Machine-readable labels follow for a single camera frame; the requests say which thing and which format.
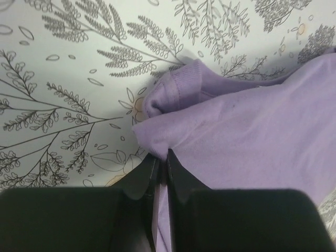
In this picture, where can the purple t shirt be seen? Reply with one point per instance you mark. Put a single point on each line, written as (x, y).
(235, 134)

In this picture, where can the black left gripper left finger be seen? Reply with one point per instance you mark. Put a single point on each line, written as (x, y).
(121, 217)

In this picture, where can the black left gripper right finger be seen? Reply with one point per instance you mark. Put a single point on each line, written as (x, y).
(203, 219)

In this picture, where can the floral table mat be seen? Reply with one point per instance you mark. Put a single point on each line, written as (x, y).
(74, 74)

